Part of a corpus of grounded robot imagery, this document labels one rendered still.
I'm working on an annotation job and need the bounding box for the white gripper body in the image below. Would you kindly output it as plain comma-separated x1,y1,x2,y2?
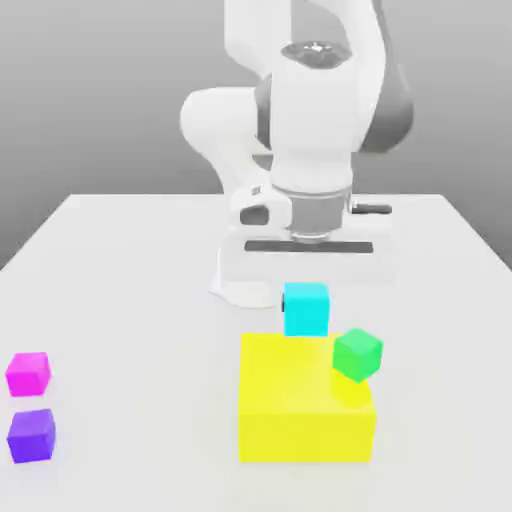
223,230,395,286

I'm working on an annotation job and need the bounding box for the large yellow box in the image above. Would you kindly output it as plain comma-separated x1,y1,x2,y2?
238,332,378,464

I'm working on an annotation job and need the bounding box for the small green cube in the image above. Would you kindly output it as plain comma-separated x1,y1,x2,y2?
332,327,384,384

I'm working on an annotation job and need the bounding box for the small cyan cube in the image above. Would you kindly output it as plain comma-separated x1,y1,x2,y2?
280,282,331,338

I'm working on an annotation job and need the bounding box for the small magenta cube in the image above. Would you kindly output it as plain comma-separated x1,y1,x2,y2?
4,351,53,398

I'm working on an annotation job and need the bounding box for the small purple cube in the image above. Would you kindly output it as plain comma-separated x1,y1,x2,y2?
6,408,57,465

